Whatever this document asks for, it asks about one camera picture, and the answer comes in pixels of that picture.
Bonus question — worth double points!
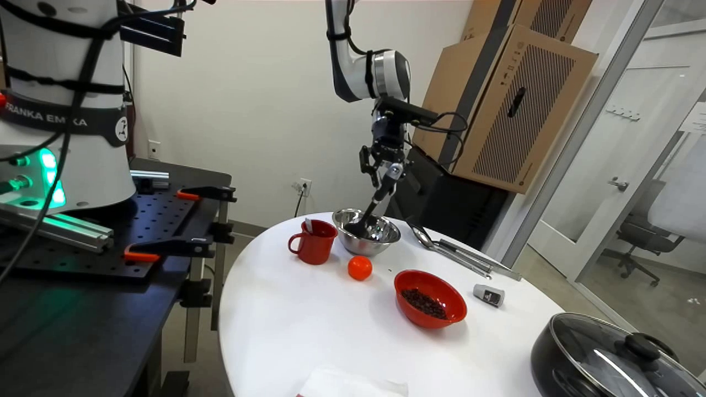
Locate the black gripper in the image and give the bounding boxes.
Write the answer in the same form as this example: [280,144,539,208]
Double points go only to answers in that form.
[358,108,411,195]

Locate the black handled serving spoon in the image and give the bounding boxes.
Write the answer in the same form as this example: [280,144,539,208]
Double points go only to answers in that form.
[341,160,406,240]

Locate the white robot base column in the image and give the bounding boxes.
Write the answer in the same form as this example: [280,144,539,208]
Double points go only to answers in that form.
[0,0,138,215]

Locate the silver metal bowl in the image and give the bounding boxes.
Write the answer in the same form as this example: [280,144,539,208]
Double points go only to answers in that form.
[330,208,403,258]

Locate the red bowl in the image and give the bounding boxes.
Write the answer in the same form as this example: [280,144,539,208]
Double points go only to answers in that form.
[393,267,469,330]

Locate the black drawer cabinet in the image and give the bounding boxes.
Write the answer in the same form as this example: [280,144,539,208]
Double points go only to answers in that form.
[389,145,515,252]

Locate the small orange ball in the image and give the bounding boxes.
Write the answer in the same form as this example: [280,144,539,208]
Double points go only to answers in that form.
[346,254,374,283]

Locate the red mug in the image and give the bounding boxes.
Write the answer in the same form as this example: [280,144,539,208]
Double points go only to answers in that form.
[284,217,340,267]

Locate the silver metal tongs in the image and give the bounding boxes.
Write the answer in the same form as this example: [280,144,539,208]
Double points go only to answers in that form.
[407,222,521,283]

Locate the dark beans pile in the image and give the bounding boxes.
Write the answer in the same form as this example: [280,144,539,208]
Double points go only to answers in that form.
[402,285,449,319]

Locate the small grey metal gadget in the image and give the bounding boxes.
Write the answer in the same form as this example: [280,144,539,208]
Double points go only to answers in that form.
[471,283,507,308]

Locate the large cardboard box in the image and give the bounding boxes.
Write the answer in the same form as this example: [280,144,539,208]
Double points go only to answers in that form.
[448,25,599,195]

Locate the white towel red stripes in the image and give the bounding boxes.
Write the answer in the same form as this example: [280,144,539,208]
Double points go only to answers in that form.
[295,365,411,397]

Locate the white door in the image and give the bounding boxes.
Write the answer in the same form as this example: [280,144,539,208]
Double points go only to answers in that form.
[526,63,706,283]

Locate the office chair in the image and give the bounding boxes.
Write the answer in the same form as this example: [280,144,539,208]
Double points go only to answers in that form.
[615,178,682,289]

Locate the black mounted device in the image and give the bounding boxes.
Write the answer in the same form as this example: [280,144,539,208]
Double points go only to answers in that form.
[118,1,188,60]

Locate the black pot glass lid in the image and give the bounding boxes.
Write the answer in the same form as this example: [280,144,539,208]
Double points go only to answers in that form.
[530,310,706,397]

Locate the black perforated robot table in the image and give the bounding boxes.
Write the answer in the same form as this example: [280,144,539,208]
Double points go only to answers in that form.
[0,156,239,397]

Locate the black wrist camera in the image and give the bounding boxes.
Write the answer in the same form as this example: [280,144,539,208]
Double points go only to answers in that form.
[374,94,444,128]

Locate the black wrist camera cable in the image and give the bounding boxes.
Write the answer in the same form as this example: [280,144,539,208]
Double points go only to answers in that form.
[411,108,471,177]

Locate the black clamp orange handle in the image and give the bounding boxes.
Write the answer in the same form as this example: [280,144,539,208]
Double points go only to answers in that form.
[121,236,223,267]
[175,183,239,204]

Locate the aluminium rail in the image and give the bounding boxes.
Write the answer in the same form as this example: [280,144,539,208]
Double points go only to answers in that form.
[0,200,116,255]

